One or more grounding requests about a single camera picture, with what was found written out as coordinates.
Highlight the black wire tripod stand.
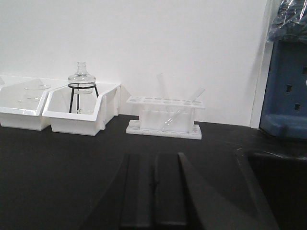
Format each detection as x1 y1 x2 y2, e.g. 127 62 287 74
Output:
67 82 99 114

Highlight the leaning clear test tube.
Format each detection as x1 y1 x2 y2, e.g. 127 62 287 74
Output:
159 87 205 132

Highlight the clear glass flask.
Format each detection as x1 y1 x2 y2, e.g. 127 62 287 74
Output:
68 62 96 95

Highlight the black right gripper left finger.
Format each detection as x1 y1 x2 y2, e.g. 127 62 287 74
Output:
80 154 153 230

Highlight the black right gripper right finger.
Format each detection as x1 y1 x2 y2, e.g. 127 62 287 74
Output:
154 153 279 230

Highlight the black sink basin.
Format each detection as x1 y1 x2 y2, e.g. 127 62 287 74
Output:
235 149 307 230

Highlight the clear glass beaker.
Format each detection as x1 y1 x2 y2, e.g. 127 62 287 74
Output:
17 79 51 104

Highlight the blue plastic container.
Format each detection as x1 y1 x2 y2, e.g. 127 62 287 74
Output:
260 0 307 139

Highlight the white test tube rack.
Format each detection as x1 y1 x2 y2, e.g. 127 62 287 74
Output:
126 96 204 139

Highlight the white plastic bin with tripod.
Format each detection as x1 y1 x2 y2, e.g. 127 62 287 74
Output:
42 83 120 136

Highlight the white plastic bin with beaker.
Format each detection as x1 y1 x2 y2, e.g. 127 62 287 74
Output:
0 78 66 131

